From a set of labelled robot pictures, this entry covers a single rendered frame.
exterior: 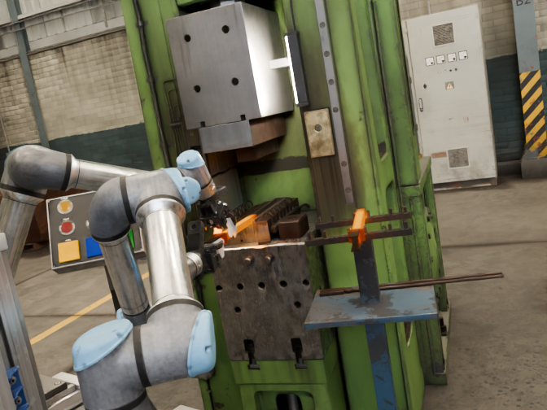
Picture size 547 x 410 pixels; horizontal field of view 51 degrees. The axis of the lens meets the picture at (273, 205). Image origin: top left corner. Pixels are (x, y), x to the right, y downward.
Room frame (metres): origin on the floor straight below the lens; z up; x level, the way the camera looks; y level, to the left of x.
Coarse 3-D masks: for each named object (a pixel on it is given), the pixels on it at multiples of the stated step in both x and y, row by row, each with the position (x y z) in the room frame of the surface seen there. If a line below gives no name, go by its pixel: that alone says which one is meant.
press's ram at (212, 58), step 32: (192, 32) 2.11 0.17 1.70; (224, 32) 2.08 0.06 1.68; (256, 32) 2.15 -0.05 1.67; (192, 64) 2.12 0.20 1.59; (224, 64) 2.08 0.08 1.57; (256, 64) 2.09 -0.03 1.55; (288, 64) 2.20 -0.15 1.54; (192, 96) 2.13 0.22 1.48; (224, 96) 2.09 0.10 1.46; (256, 96) 2.05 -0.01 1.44; (288, 96) 2.39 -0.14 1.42; (192, 128) 2.14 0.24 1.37
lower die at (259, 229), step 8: (272, 200) 2.44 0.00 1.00; (280, 200) 2.40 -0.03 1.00; (288, 200) 2.41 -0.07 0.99; (296, 200) 2.44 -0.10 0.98; (256, 208) 2.37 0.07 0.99; (280, 208) 2.26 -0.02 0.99; (288, 208) 2.32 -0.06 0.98; (240, 216) 2.30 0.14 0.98; (256, 224) 2.08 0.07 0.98; (264, 224) 2.07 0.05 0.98; (240, 232) 2.10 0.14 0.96; (248, 232) 2.09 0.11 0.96; (256, 232) 2.08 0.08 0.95; (264, 232) 2.07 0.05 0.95; (232, 240) 2.11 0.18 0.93; (240, 240) 2.10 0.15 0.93; (248, 240) 2.09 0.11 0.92; (256, 240) 2.08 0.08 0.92
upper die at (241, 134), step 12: (252, 120) 2.10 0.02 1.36; (264, 120) 2.21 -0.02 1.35; (276, 120) 2.35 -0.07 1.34; (204, 132) 2.12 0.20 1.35; (216, 132) 2.11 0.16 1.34; (228, 132) 2.09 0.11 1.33; (240, 132) 2.08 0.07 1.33; (252, 132) 2.08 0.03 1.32; (264, 132) 2.19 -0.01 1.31; (276, 132) 2.33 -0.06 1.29; (204, 144) 2.13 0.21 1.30; (216, 144) 2.11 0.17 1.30; (228, 144) 2.09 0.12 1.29; (240, 144) 2.08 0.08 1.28; (252, 144) 2.06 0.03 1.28
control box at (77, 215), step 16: (48, 208) 2.16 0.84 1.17; (80, 208) 2.16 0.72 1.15; (48, 224) 2.13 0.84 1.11; (80, 224) 2.13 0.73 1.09; (64, 240) 2.09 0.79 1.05; (80, 240) 2.09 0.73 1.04; (144, 240) 2.13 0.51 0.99; (96, 256) 2.06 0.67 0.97; (144, 256) 2.12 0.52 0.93; (64, 272) 2.09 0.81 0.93
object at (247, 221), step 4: (248, 216) 2.12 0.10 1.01; (252, 216) 2.11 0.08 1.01; (256, 216) 2.14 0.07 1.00; (240, 220) 2.06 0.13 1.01; (244, 220) 2.04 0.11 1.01; (248, 220) 2.06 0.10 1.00; (240, 224) 1.99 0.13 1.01; (244, 224) 2.02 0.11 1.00; (248, 224) 2.06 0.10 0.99; (240, 228) 1.98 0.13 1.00; (244, 228) 2.01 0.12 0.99; (224, 232) 1.89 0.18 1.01; (216, 236) 1.83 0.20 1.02; (220, 236) 1.82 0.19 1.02; (224, 236) 1.84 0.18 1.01; (228, 236) 1.88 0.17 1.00; (232, 236) 1.90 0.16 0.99; (208, 240) 1.78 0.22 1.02; (212, 240) 1.77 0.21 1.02; (216, 240) 1.79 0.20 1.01; (224, 240) 1.84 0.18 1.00
